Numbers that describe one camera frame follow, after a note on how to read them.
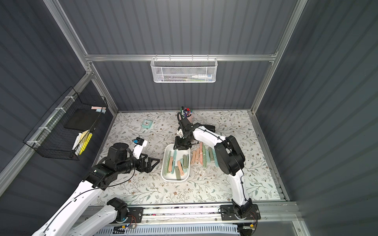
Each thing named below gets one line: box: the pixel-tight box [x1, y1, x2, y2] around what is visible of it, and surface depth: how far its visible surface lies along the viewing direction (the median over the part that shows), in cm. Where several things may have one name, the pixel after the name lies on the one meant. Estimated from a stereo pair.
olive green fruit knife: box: [174, 165, 182, 181], surface depth 88 cm
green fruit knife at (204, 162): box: [202, 144, 208, 168], surface depth 96 cm
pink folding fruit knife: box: [199, 141, 204, 165], surface depth 96 cm
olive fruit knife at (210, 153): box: [208, 146, 215, 162], surface depth 97 cm
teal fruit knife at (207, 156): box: [205, 149, 212, 164], surface depth 96 cm
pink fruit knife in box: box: [168, 156, 174, 172], surface depth 91 cm
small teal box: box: [141, 119, 153, 129], surface depth 113 cm
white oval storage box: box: [160, 143, 191, 182], surface depth 91 cm
